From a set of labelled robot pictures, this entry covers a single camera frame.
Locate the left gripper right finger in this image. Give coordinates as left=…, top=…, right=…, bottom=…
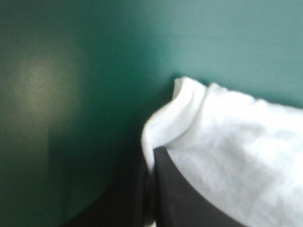
left=153, top=146, right=242, bottom=227

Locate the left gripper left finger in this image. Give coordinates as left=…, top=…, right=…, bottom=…
left=62, top=151, right=150, bottom=227

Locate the white T-shirt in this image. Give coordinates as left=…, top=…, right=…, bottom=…
left=141, top=76, right=303, bottom=227

